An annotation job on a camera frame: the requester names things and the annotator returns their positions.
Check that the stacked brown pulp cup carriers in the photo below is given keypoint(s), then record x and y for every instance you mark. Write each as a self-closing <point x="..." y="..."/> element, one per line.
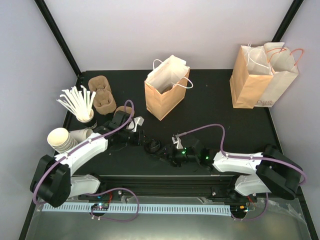
<point x="103" y="101"/>

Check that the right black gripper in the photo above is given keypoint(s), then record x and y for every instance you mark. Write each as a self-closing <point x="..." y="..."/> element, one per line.
<point x="170" y="154"/>

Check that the cup holding white straws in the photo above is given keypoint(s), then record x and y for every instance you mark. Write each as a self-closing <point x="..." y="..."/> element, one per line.
<point x="80" y="104"/>

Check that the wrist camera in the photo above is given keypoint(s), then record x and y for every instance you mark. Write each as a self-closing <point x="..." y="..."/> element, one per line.
<point x="177" y="142"/>
<point x="135" y="123"/>

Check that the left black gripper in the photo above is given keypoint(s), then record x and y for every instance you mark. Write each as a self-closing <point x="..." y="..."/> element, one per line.
<point x="140" y="140"/>

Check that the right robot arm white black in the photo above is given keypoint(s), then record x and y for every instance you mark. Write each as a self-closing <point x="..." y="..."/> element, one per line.
<point x="268" y="171"/>

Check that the white paper bag orange handles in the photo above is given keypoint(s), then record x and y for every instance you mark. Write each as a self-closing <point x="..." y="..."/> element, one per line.
<point x="284" y="67"/>

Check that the tall kraft paper bag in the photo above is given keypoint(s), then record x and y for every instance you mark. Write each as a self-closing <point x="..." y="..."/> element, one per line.
<point x="251" y="75"/>

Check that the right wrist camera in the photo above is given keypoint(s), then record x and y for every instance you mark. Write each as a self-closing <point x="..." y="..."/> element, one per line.
<point x="177" y="142"/>

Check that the stack of white paper cups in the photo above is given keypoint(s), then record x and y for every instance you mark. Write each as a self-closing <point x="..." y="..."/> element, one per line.
<point x="61" y="140"/>

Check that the black frame post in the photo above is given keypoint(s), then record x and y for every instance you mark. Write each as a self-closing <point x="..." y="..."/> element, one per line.
<point x="49" y="19"/>
<point x="285" y="23"/>

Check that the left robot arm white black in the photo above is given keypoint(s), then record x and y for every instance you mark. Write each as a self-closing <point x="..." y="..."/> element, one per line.
<point x="54" y="180"/>

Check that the black printed coffee cup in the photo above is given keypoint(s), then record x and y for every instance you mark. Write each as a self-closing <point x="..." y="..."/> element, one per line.
<point x="152" y="146"/>

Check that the left black frame post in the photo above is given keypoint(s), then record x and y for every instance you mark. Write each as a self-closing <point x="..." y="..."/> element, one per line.
<point x="49" y="19"/>

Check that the kraft paper bag white handles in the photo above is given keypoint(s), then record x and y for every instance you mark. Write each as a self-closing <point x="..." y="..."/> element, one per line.
<point x="166" y="85"/>

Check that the light blue slotted cable duct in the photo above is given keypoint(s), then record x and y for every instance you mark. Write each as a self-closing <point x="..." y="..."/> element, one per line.
<point x="132" y="208"/>

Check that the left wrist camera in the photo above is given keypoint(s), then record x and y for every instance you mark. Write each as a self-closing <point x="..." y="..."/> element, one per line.
<point x="135" y="123"/>

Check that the right black frame post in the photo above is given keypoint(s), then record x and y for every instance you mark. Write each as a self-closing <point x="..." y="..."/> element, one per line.
<point x="285" y="23"/>

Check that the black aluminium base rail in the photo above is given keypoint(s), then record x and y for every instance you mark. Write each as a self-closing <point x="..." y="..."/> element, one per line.
<point x="219" y="188"/>

